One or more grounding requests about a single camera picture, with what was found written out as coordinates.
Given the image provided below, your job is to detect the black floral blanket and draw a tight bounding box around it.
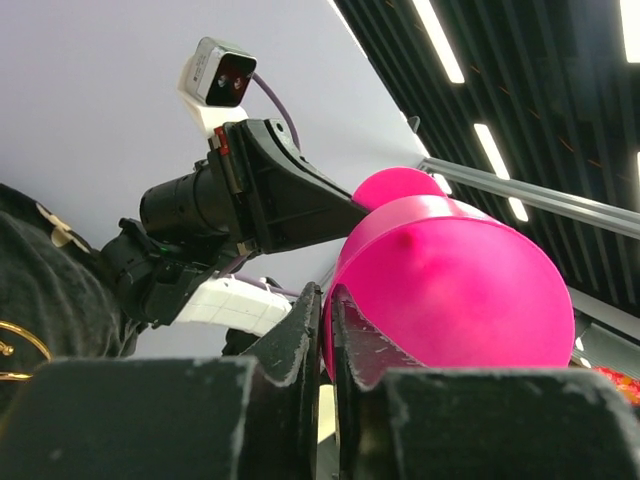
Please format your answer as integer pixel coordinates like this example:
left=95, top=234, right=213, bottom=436
left=1, top=185, right=144, bottom=408

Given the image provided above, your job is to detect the gold wire wine glass rack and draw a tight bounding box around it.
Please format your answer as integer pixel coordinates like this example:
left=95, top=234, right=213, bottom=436
left=1, top=320, right=53, bottom=382

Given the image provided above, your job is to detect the magenta wine glass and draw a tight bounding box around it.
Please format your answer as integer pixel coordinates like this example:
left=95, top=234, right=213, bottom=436
left=332, top=167, right=575, bottom=368

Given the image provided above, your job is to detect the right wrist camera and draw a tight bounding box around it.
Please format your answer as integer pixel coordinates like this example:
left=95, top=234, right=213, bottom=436
left=177, top=36, right=257, bottom=138

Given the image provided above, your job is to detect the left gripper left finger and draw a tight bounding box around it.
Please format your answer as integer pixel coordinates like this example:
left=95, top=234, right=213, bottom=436
left=1, top=283, right=322, bottom=479

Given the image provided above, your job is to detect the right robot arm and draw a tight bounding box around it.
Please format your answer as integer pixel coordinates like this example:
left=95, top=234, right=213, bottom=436
left=100, top=119, right=369, bottom=328

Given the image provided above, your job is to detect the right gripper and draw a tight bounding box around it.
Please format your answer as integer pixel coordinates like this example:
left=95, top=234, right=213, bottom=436
left=207, top=119, right=369, bottom=253

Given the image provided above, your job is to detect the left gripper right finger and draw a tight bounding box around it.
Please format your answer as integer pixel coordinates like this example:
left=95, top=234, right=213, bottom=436
left=331, top=286, right=639, bottom=479

